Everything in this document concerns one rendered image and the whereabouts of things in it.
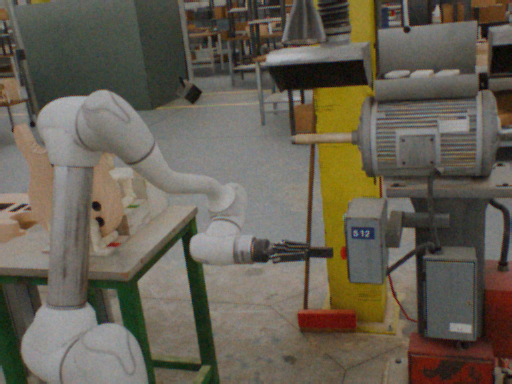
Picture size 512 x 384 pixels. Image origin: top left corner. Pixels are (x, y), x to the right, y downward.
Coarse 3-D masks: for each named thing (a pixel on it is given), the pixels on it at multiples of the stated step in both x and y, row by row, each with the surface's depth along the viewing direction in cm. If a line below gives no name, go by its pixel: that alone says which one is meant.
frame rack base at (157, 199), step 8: (120, 168) 236; (128, 168) 235; (120, 184) 222; (136, 184) 220; (144, 184) 219; (120, 192) 224; (136, 192) 221; (144, 192) 220; (152, 192) 224; (160, 192) 230; (152, 200) 224; (160, 200) 230; (152, 208) 224; (160, 208) 230; (152, 216) 224
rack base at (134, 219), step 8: (136, 200) 221; (144, 200) 220; (128, 208) 213; (136, 208) 213; (144, 208) 219; (128, 216) 208; (136, 216) 213; (144, 216) 219; (120, 224) 209; (128, 224) 208; (136, 224) 213; (144, 224) 219; (120, 232) 210; (128, 232) 209; (136, 232) 213
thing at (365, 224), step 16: (352, 208) 163; (368, 208) 161; (384, 208) 162; (352, 224) 157; (368, 224) 156; (384, 224) 162; (352, 240) 159; (368, 240) 157; (384, 240) 162; (352, 256) 160; (368, 256) 159; (384, 256) 162; (352, 272) 162; (368, 272) 160; (384, 272) 161
